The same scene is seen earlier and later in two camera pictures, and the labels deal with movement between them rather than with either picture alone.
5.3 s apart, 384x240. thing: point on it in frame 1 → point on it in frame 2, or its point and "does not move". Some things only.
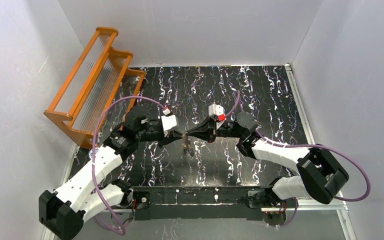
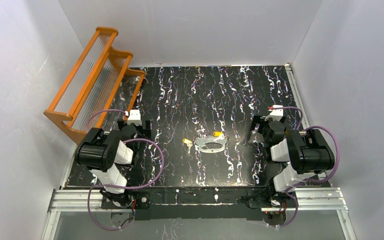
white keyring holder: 187,146 → 201,141
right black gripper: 210,131 → 265,123
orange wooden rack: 98,94 does not move
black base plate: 198,203 does not move
